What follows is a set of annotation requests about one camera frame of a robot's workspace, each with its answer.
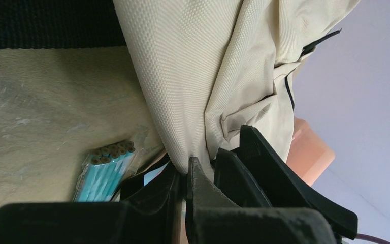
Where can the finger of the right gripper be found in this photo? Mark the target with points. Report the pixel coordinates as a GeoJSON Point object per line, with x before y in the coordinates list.
{"type": "Point", "coordinates": [253, 175]}

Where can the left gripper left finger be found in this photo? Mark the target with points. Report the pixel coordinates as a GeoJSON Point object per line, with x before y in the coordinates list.
{"type": "Point", "coordinates": [147, 216]}

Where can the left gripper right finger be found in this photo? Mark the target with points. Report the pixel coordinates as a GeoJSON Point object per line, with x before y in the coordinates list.
{"type": "Point", "coordinates": [212, 217]}

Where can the blue cartoon children's book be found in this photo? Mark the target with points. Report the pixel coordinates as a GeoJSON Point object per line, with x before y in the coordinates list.
{"type": "Point", "coordinates": [153, 172]}

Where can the beige backpack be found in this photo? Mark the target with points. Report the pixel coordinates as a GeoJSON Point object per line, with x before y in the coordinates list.
{"type": "Point", "coordinates": [208, 67]}

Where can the orange translucent plastic box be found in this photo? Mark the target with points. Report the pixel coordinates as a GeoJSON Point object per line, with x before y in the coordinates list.
{"type": "Point", "coordinates": [309, 156]}

